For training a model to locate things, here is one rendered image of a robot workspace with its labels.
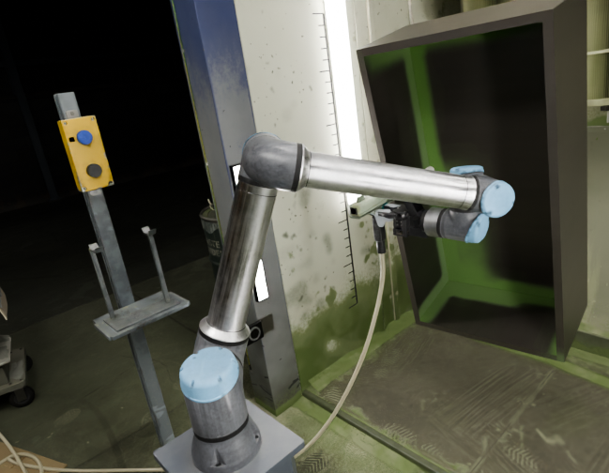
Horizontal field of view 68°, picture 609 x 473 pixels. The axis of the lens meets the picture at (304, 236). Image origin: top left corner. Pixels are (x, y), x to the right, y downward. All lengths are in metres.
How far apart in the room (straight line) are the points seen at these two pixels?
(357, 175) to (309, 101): 1.17
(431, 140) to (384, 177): 0.96
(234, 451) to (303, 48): 1.67
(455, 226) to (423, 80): 0.78
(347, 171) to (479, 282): 1.37
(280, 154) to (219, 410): 0.65
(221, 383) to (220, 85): 1.18
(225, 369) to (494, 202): 0.78
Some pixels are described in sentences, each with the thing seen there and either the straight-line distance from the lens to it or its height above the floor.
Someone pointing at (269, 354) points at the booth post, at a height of 0.35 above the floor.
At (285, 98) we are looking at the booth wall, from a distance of 2.11.
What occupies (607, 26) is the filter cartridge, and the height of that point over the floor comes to 1.60.
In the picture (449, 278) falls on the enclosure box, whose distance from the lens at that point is 2.37.
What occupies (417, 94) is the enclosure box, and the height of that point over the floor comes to 1.44.
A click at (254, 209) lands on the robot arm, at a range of 1.19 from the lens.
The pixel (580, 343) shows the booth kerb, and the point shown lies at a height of 0.10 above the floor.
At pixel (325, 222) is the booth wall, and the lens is 2.30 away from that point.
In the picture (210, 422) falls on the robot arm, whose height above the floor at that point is 0.79.
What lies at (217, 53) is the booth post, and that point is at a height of 1.71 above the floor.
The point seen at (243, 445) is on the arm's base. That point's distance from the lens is 1.30.
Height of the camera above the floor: 1.55
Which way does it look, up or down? 18 degrees down
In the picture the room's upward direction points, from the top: 9 degrees counter-clockwise
